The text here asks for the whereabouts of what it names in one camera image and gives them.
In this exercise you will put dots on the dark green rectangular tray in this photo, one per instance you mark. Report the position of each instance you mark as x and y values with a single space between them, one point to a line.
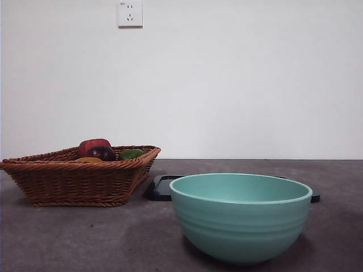
161 188

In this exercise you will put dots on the white wall socket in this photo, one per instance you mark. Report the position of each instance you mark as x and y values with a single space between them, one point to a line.
130 14

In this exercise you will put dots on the dark purple plum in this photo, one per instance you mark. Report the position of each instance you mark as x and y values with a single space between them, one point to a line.
100 153

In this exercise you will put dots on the red apple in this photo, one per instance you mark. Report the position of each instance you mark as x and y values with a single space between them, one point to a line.
95 142

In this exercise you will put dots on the green avocado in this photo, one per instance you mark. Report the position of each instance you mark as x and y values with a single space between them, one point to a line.
130 154

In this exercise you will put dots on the brown wicker basket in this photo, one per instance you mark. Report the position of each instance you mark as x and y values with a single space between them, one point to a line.
71 184

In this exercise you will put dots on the teal ribbed bowl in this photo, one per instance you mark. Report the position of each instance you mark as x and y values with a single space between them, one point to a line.
241 226

